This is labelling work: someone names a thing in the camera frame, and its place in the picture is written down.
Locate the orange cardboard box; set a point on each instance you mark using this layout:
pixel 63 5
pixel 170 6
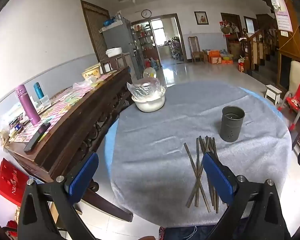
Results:
pixel 214 57

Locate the grey tablecloth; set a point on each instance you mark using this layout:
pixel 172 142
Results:
pixel 152 155

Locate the red child chair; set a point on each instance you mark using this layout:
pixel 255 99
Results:
pixel 298 97

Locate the white small stool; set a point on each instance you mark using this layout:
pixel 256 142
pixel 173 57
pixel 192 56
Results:
pixel 273 91

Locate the bunch of dark chopsticks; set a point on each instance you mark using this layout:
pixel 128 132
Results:
pixel 197 155

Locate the clear plastic container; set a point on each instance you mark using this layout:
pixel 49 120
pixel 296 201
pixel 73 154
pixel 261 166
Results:
pixel 45 101

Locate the grey refrigerator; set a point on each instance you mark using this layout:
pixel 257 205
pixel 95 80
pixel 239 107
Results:
pixel 122 37

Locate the wall calendar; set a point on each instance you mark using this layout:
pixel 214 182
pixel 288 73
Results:
pixel 283 17

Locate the cream sofa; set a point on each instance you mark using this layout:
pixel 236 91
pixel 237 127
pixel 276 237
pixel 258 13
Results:
pixel 298 75

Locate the framed wall picture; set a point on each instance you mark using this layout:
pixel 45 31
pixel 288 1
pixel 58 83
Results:
pixel 201 18

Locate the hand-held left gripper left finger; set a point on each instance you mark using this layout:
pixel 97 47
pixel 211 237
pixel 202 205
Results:
pixel 83 175

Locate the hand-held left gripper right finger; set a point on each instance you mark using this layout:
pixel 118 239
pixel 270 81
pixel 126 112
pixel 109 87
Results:
pixel 216 177

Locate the wooden chair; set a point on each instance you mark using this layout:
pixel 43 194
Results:
pixel 195 47

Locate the dark wooden sideboard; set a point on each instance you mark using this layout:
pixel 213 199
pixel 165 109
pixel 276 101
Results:
pixel 72 130

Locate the clear plastic bag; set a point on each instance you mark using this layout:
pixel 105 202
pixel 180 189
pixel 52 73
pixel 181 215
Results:
pixel 145 86

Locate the clear round ball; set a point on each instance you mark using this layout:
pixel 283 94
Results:
pixel 150 73

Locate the white plastic basin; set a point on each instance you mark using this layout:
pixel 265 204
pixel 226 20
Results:
pixel 150 105

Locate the brown wooden door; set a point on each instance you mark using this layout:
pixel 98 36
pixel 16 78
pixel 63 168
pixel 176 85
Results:
pixel 95 25

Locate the small wooden picture frame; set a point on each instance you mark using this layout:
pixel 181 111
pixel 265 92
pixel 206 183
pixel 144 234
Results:
pixel 106 66

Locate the patterned sideboard cloth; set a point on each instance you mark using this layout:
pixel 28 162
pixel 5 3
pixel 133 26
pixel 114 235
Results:
pixel 65 100

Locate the teal thermos bottle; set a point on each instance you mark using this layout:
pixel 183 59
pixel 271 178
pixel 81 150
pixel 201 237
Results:
pixel 38 90

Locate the purple thermos bottle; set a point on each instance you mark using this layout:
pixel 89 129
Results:
pixel 27 102

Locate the black phone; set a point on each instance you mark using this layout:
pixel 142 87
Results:
pixel 37 137

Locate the red paper bag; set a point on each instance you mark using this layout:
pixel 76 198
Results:
pixel 11 180

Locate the blue table cover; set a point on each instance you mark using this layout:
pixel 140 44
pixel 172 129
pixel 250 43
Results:
pixel 108 140

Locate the wooden stair railing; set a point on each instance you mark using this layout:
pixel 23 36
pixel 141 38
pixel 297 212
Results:
pixel 251 47

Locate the round wall clock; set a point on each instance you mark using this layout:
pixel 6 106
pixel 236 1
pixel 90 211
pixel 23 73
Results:
pixel 146 13

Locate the white storage box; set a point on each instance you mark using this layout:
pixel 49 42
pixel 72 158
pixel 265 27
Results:
pixel 113 52

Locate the grey perforated chopstick holder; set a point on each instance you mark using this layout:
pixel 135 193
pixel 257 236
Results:
pixel 231 130

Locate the blue water jug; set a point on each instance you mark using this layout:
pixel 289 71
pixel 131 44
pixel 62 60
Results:
pixel 154 63

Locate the cream decorated box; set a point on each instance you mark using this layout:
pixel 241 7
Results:
pixel 91 72

